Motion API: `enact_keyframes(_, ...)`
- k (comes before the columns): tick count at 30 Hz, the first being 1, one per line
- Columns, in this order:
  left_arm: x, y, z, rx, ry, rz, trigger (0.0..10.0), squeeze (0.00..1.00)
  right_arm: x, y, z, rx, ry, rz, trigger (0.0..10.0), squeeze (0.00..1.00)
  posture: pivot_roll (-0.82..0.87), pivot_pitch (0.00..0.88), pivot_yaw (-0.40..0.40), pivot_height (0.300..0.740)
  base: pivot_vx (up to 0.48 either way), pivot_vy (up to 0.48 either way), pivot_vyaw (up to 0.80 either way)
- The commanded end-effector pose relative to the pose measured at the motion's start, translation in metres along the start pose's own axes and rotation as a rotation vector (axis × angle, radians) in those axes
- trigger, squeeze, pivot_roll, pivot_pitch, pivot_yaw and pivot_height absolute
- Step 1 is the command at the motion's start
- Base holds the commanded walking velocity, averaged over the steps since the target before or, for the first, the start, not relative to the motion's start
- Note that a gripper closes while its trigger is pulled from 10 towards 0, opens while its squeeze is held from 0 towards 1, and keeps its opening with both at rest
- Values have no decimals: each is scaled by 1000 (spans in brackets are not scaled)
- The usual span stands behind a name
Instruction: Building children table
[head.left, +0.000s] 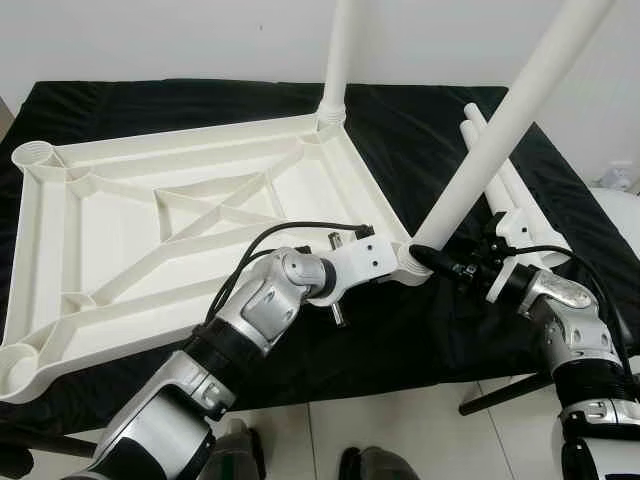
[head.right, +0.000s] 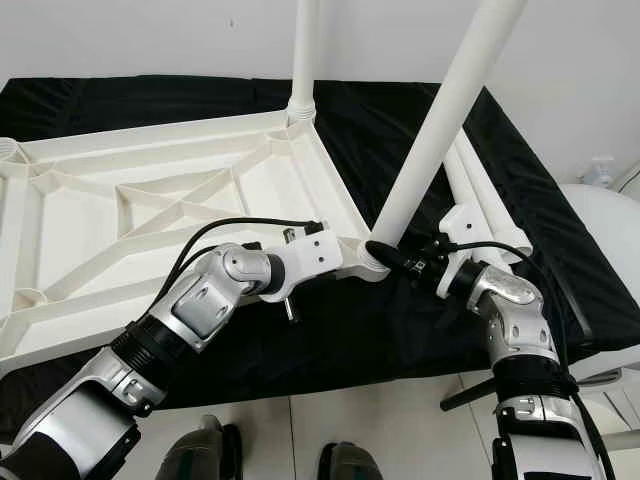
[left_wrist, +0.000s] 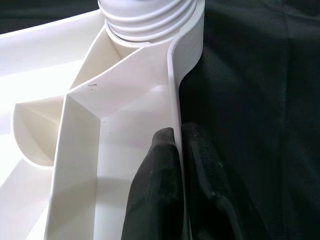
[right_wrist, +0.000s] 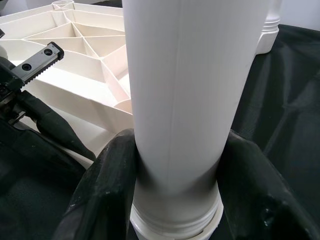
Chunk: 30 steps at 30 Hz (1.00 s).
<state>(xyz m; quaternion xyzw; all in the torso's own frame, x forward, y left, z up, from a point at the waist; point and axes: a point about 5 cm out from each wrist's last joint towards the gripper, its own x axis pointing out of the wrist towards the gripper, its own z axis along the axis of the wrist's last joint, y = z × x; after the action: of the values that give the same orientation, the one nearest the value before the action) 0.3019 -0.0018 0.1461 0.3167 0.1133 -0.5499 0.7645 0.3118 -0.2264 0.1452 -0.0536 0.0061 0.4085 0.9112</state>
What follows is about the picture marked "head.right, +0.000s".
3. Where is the grey robot left foot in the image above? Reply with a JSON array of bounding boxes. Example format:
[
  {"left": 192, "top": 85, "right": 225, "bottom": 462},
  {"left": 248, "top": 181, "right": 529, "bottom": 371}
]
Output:
[{"left": 160, "top": 415, "right": 243, "bottom": 480}]

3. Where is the small white wall device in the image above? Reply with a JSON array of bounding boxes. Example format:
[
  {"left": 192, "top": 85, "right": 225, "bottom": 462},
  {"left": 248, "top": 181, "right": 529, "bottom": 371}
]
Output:
[{"left": 585, "top": 157, "right": 617, "bottom": 188}]

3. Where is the grey robot right foot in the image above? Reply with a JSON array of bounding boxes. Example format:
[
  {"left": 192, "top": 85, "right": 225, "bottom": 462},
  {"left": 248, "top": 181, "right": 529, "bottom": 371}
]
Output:
[{"left": 318, "top": 442, "right": 386, "bottom": 480}]

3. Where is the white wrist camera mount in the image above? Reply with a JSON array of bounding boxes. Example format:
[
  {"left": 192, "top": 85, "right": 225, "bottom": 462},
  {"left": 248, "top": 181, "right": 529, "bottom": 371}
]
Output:
[
  {"left": 265, "top": 228, "right": 346, "bottom": 301},
  {"left": 438, "top": 205, "right": 486, "bottom": 299}
]

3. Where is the grey robot foot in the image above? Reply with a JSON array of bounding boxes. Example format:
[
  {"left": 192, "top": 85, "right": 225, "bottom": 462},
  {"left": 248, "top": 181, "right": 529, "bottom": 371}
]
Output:
[
  {"left": 160, "top": 415, "right": 243, "bottom": 480},
  {"left": 318, "top": 442, "right": 386, "bottom": 480}
]

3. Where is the black table cloth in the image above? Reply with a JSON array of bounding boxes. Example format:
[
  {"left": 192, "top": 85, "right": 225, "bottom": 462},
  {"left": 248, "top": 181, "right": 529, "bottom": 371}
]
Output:
[{"left": 0, "top": 75, "right": 640, "bottom": 426}]

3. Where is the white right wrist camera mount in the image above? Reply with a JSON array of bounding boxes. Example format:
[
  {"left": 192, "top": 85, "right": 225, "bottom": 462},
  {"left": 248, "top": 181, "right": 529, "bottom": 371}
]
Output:
[{"left": 438, "top": 205, "right": 486, "bottom": 299}]

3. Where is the grey metal rod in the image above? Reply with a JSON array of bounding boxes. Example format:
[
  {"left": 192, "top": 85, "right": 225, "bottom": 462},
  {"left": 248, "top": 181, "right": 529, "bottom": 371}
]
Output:
[{"left": 605, "top": 430, "right": 640, "bottom": 451}]

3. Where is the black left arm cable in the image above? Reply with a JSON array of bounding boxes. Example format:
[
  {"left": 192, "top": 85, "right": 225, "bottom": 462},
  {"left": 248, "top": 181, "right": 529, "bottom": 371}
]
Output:
[{"left": 160, "top": 218, "right": 326, "bottom": 321}]

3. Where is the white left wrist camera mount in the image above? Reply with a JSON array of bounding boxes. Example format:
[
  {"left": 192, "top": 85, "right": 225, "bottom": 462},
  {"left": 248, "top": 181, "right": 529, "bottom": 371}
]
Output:
[{"left": 265, "top": 228, "right": 346, "bottom": 301}]

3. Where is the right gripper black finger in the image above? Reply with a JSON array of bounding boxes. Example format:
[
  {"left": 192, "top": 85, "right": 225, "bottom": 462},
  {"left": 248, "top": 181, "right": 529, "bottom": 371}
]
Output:
[{"left": 365, "top": 240, "right": 411, "bottom": 273}]

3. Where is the white round base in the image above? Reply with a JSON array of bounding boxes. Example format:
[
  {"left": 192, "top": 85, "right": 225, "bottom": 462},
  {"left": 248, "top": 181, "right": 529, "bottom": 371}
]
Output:
[{"left": 575, "top": 392, "right": 640, "bottom": 480}]

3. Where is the white plastic table top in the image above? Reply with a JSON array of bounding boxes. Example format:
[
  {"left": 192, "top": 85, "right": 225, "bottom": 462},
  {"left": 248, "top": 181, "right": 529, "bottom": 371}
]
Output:
[{"left": 0, "top": 108, "right": 391, "bottom": 361}]

